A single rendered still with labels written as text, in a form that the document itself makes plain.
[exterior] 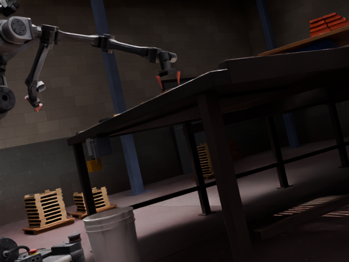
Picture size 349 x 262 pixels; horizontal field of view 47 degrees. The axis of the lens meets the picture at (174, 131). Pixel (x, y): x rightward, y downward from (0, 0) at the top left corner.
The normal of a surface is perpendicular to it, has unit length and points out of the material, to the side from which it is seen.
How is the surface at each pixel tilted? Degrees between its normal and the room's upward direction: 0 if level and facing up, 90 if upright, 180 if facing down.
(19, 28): 90
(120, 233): 93
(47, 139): 90
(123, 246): 93
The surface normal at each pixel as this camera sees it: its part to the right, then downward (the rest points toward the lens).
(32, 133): 0.58, -0.15
